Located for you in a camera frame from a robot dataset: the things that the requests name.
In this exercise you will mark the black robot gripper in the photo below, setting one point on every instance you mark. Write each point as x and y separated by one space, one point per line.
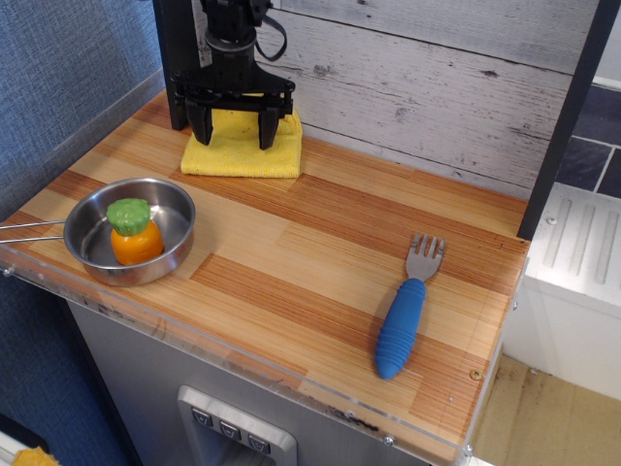
233 81

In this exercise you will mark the yellow cloth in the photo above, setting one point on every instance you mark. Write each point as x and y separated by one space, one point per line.
234 149

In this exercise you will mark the clear acrylic table edge guard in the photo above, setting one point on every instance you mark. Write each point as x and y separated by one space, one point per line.
301 319

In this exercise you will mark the orange toy carrot green top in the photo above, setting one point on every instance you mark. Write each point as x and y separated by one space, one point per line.
135 237

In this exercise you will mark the silver dispenser panel with buttons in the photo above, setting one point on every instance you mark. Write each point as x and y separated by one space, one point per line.
221 434

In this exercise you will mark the white ribbed appliance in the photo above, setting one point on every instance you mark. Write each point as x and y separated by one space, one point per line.
565 319

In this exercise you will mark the yellow object bottom left corner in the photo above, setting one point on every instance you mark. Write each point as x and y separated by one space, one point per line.
34 457

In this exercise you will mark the steel pan with handle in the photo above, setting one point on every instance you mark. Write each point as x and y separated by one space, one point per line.
85 240

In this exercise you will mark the fork with blue handle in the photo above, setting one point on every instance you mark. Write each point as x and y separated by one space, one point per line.
397 334

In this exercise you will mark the black post right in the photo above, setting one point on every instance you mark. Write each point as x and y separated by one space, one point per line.
584 73

